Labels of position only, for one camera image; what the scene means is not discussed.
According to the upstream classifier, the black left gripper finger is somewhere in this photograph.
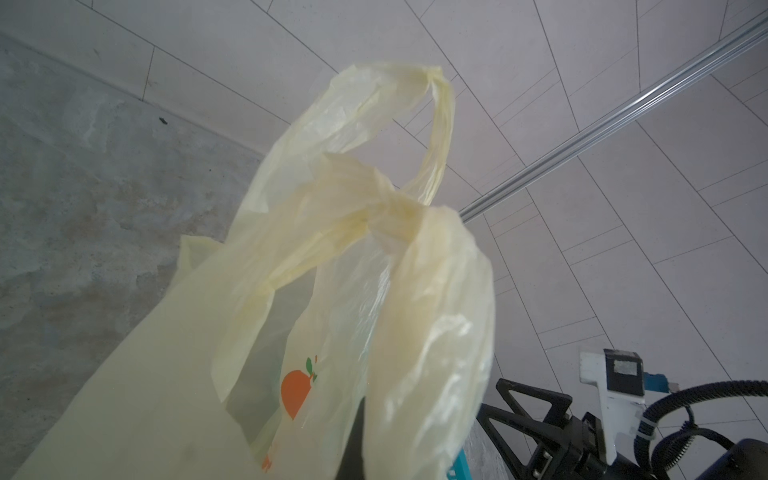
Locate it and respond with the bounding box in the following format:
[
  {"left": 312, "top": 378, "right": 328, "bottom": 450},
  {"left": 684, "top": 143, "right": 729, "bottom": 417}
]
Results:
[{"left": 335, "top": 399, "right": 365, "bottom": 480}]

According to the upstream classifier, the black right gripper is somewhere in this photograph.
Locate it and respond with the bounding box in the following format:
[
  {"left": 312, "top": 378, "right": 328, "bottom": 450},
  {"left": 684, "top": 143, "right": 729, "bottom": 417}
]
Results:
[{"left": 477, "top": 378, "right": 652, "bottom": 480}]

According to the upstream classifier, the yellow plastic bag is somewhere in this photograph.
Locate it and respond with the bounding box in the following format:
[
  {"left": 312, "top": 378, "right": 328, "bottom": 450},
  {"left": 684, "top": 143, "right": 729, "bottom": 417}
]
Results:
[{"left": 17, "top": 63, "right": 495, "bottom": 479}]

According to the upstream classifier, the teal plastic basket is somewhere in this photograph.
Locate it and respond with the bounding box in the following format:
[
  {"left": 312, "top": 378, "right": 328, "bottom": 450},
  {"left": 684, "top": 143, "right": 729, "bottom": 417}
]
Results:
[{"left": 446, "top": 450, "right": 472, "bottom": 480}]

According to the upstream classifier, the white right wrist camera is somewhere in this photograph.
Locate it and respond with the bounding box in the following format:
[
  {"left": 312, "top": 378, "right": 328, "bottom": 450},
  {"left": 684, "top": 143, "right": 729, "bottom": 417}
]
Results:
[{"left": 579, "top": 349, "right": 680, "bottom": 465}]

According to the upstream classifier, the right aluminium corner post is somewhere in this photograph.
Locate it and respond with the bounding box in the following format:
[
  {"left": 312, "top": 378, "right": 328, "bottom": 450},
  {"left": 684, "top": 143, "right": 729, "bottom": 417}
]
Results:
[{"left": 460, "top": 11, "right": 767, "bottom": 223}]

